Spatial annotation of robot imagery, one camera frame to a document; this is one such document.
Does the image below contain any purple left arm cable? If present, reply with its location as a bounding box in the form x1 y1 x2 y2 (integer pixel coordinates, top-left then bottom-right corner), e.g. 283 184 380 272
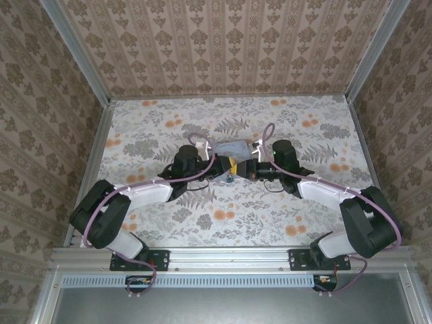
82 132 219 300

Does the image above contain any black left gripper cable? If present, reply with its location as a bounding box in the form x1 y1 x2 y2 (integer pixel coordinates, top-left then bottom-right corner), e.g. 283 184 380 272
184 178 213 197

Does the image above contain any aluminium side rail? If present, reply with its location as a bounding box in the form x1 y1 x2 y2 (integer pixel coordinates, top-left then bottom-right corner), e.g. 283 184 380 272
346 97 400 246
63 100 116 250

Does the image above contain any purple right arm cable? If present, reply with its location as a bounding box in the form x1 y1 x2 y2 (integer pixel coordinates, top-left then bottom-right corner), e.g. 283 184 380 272
262 122 405 295

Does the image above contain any slotted grey cable duct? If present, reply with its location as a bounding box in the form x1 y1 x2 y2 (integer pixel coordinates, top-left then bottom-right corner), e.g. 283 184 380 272
62 273 339 288

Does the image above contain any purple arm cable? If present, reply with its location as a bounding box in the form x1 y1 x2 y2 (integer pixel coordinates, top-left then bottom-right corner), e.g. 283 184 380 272
262 122 405 295
82 132 219 300

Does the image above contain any long aluminium base rail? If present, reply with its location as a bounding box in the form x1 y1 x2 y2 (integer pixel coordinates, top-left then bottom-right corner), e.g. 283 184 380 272
49 246 416 271

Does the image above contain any floral patterned table cover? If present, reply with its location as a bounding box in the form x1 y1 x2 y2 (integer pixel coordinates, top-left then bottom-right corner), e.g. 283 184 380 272
80 95 395 249

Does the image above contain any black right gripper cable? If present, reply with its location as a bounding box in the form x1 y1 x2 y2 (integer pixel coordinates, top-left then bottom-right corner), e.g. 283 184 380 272
262 180 288 194

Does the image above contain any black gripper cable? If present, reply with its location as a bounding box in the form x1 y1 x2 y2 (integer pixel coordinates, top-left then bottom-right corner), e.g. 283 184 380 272
184 178 213 197
262 180 288 194

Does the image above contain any grey metal sheet panel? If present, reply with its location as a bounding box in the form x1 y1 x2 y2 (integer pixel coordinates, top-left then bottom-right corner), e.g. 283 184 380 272
50 273 416 324

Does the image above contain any aluminium frame post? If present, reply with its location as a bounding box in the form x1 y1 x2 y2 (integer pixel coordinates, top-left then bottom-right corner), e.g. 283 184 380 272
344 0 412 103
39 0 113 106

